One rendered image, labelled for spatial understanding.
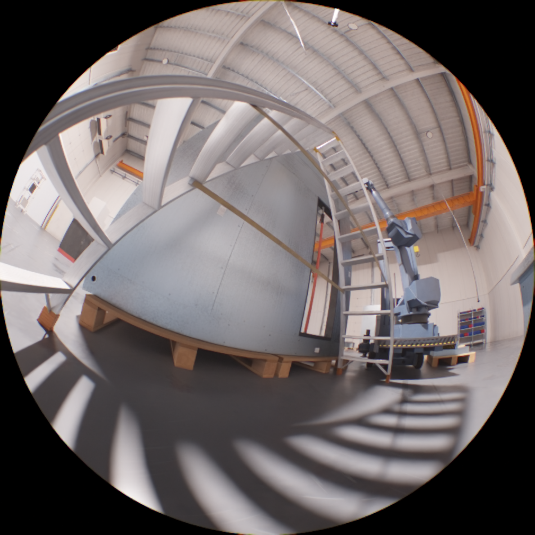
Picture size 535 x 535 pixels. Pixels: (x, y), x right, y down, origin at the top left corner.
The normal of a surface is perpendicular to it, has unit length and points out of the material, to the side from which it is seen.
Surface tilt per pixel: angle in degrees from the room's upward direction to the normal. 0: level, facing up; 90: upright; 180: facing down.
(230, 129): 180
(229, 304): 90
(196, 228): 90
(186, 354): 90
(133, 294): 90
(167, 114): 180
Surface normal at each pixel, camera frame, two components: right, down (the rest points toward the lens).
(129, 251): 0.59, -0.18
